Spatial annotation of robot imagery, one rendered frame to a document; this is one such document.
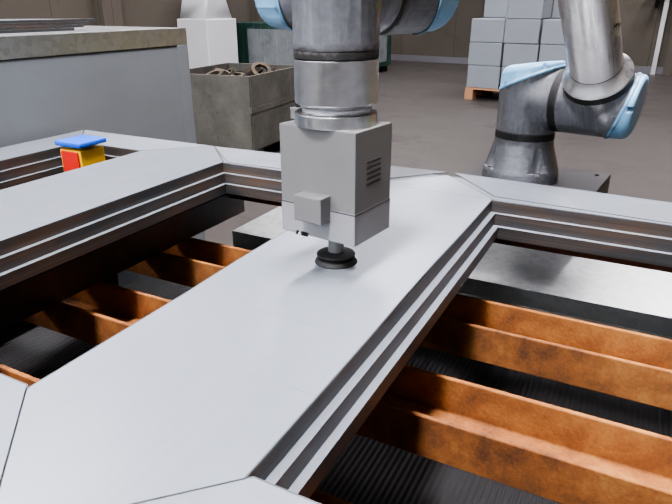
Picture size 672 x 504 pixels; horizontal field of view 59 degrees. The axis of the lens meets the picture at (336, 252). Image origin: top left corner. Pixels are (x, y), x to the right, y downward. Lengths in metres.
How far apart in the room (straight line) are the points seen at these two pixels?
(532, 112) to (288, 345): 0.85
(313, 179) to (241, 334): 0.16
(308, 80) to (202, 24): 8.87
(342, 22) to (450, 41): 12.44
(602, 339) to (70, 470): 0.65
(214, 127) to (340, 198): 4.06
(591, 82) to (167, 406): 0.90
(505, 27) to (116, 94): 6.56
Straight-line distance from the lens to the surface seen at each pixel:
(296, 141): 0.54
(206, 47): 9.36
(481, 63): 7.80
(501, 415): 0.68
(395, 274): 0.57
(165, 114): 1.57
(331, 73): 0.51
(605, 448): 0.67
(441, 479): 0.81
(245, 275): 0.57
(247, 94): 4.38
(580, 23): 1.03
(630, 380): 0.78
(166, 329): 0.49
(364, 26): 0.51
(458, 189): 0.85
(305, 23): 0.52
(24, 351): 1.16
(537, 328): 0.84
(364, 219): 0.54
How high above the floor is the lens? 1.10
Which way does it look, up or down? 23 degrees down
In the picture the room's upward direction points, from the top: straight up
